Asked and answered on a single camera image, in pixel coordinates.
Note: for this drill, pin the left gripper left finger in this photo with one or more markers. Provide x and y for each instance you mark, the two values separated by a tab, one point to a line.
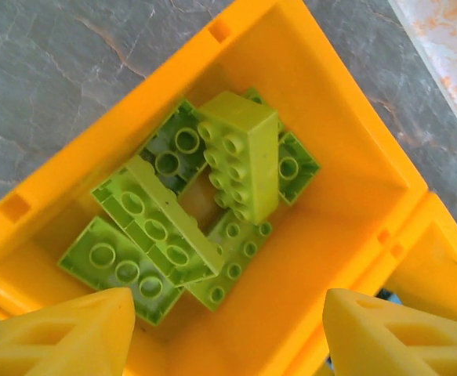
55	340

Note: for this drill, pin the lime green small square brick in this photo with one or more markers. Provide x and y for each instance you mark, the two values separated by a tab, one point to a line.
302	156

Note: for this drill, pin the lime green tall long brick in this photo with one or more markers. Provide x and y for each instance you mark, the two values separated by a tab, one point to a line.
259	164
161	196

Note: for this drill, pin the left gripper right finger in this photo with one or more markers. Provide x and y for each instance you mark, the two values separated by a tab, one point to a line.
400	344

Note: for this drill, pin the orange plastic bin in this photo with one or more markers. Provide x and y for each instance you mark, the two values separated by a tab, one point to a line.
330	156
428	254

